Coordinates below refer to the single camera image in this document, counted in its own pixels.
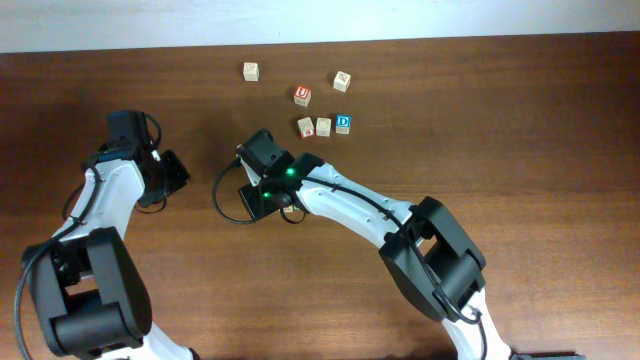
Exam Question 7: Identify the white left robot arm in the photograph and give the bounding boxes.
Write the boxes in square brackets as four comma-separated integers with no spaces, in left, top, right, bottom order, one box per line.
[14,110,197,359]

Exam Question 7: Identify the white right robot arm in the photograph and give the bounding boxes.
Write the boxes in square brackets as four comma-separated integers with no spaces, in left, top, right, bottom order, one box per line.
[236,129,513,359]

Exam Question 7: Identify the wooden block red side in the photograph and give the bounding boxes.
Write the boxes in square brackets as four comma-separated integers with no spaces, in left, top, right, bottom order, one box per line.
[296,117,315,138]

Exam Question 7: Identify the plain wooden block middle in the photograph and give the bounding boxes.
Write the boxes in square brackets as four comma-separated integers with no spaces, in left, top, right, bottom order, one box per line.
[315,117,331,137]

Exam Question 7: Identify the plain wooden block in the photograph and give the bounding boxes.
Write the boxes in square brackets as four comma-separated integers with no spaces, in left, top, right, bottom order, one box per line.
[333,71,351,92]
[315,117,331,137]
[243,62,260,82]

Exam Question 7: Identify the red U letter block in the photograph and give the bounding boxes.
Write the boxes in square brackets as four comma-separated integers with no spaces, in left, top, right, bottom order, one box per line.
[293,86,312,107]

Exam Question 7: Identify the blue D letter block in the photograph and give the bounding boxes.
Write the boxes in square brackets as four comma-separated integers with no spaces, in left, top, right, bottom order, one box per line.
[335,114,352,135]

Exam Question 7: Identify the plain wooden block far left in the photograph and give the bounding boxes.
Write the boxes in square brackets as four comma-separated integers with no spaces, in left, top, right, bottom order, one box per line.
[243,62,260,82]

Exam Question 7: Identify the plain wooden block far right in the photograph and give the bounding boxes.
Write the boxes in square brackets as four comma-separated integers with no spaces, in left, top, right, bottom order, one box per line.
[333,71,351,92]

